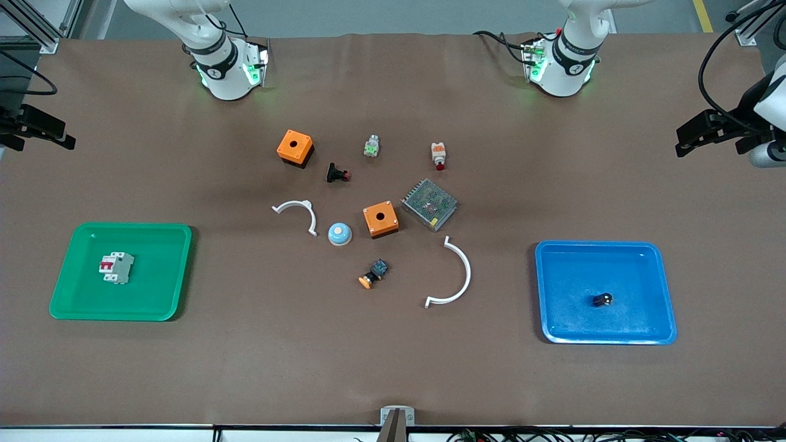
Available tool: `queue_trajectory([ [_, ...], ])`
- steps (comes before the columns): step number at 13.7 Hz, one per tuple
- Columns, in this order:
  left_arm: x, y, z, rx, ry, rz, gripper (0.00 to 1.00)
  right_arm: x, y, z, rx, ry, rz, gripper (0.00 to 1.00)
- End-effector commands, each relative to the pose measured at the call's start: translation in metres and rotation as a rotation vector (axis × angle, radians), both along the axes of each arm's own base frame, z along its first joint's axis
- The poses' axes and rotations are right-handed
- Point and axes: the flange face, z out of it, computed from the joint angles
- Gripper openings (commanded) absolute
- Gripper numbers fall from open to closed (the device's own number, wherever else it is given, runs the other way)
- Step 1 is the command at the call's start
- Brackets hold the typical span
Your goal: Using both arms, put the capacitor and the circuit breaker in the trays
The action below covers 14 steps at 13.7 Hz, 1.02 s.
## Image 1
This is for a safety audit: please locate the white red circuit breaker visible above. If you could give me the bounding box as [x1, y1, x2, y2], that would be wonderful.
[98, 251, 136, 285]

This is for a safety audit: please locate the blue plastic tray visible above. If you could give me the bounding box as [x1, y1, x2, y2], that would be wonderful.
[534, 240, 679, 346]

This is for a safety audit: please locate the green plastic tray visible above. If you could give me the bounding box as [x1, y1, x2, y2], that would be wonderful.
[49, 222, 193, 322]

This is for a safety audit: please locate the orange button box upper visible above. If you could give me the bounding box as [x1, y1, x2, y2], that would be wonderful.
[276, 129, 315, 168]

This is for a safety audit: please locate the small white curved clip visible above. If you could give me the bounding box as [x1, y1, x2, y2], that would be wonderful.
[271, 200, 319, 238]

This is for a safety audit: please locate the large white curved clip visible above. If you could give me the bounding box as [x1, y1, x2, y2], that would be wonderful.
[424, 236, 473, 309]

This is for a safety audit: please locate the metal mesh power supply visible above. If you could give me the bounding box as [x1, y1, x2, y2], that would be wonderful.
[401, 179, 459, 233]

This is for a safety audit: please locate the all orange button box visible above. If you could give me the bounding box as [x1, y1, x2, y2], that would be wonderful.
[362, 200, 400, 239]

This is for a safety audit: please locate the orange mushroom push button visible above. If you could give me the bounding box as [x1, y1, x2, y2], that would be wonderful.
[358, 258, 390, 290]

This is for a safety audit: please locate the brown table cover mat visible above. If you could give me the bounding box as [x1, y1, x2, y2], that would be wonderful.
[0, 32, 786, 428]

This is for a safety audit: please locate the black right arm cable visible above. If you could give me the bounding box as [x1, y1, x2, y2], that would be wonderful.
[0, 49, 58, 96]

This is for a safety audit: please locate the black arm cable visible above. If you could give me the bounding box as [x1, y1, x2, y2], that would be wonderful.
[0, 49, 58, 96]
[698, 0, 786, 133]

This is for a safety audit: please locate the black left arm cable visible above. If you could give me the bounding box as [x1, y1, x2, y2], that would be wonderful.
[698, 0, 786, 133]

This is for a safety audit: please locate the aluminium frame profile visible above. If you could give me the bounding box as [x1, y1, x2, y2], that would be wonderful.
[734, 0, 786, 47]
[0, 0, 84, 55]

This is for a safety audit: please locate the black right base cable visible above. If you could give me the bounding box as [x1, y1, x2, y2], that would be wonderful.
[203, 0, 249, 39]

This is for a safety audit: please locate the black base cable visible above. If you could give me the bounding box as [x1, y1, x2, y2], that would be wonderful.
[473, 28, 562, 65]
[203, 0, 249, 39]

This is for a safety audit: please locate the black left base cable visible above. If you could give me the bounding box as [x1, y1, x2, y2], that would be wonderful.
[473, 28, 562, 65]

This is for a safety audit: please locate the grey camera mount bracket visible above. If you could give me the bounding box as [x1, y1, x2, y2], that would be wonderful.
[379, 406, 416, 442]

